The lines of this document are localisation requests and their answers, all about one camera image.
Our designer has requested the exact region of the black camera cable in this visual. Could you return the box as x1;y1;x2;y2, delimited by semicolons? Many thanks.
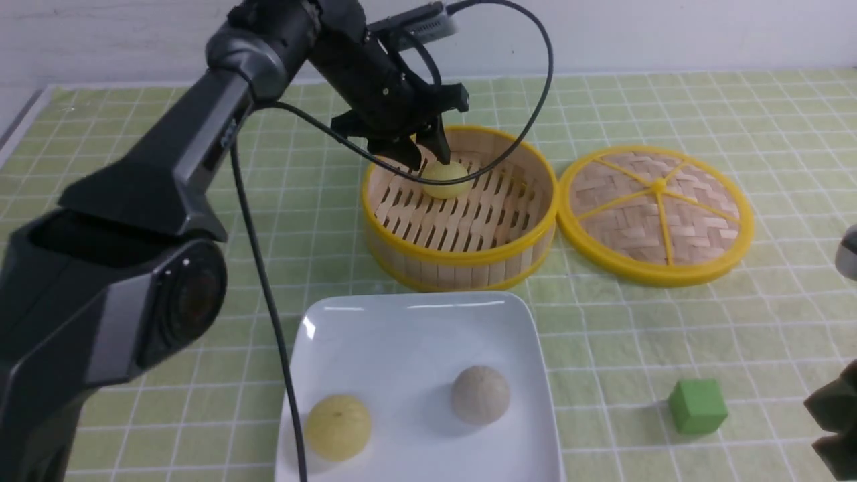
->
230;0;555;482

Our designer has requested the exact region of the white square plate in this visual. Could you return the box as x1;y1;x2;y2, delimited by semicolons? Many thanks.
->
290;292;565;481

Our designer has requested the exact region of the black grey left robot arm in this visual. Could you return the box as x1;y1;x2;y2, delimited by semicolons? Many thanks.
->
1;1;467;481

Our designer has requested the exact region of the grey-white steamed bun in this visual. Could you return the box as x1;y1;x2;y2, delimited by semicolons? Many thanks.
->
451;364;511;426

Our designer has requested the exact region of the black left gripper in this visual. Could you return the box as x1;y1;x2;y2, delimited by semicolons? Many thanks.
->
309;13;469;171

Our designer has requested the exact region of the yellow steamed bun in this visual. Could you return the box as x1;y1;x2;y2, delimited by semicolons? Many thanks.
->
420;161;471;200
303;394;372;463

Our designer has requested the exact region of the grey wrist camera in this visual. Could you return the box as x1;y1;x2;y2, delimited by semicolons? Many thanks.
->
367;1;459;45

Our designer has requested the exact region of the bamboo steamer basket yellow rim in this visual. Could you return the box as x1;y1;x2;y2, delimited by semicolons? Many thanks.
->
362;141;559;292

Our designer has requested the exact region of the woven bamboo steamer lid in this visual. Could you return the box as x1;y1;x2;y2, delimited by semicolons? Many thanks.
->
557;145;754;287

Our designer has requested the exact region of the green cube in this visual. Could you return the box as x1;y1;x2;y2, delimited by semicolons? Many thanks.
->
668;378;728;435

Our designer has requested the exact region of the green checkered table mat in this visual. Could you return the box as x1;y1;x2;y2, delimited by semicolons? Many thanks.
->
1;68;856;481

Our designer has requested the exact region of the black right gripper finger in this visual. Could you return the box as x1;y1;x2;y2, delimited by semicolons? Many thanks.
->
803;361;856;480

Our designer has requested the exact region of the yellow steamed bun front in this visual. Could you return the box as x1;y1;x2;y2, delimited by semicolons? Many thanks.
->
303;394;372;463

